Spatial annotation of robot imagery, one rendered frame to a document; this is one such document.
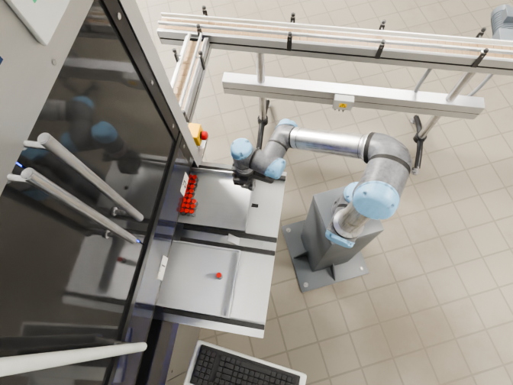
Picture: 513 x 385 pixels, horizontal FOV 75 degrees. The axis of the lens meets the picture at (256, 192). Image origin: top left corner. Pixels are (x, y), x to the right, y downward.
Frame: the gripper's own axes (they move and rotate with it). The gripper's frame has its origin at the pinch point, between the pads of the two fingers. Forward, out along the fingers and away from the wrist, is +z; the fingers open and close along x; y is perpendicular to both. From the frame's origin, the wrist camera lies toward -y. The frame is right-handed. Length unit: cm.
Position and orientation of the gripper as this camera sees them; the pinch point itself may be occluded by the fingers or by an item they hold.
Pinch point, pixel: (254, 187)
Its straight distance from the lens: 145.5
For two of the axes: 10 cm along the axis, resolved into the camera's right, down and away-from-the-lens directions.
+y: -9.8, -1.2, 1.2
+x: -1.6, 9.2, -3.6
